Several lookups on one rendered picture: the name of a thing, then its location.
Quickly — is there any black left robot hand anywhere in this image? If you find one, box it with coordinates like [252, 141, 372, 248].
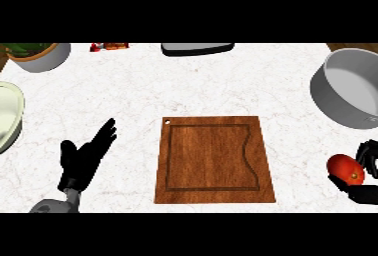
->
[56, 117, 118, 194]

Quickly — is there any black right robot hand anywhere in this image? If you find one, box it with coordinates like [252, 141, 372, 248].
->
[326, 139, 378, 206]

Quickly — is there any red tomato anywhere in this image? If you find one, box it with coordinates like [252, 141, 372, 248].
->
[326, 153, 366, 186]

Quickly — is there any brown wooden cutting board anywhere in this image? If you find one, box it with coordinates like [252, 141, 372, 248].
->
[153, 115, 277, 205]

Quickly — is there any grey metal pot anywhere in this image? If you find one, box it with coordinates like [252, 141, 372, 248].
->
[308, 47, 378, 130]

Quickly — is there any pale green bowl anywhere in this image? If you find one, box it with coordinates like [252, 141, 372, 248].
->
[0, 80, 26, 155]

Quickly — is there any red and orange packet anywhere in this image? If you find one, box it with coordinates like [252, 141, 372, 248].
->
[88, 43, 130, 53]

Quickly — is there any green plant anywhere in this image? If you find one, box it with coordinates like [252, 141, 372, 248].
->
[0, 43, 54, 58]

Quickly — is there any black and grey appliance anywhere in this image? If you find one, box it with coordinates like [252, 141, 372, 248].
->
[159, 43, 236, 58]

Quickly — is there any brown wooden block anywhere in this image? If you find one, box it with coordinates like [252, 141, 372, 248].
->
[325, 43, 378, 54]

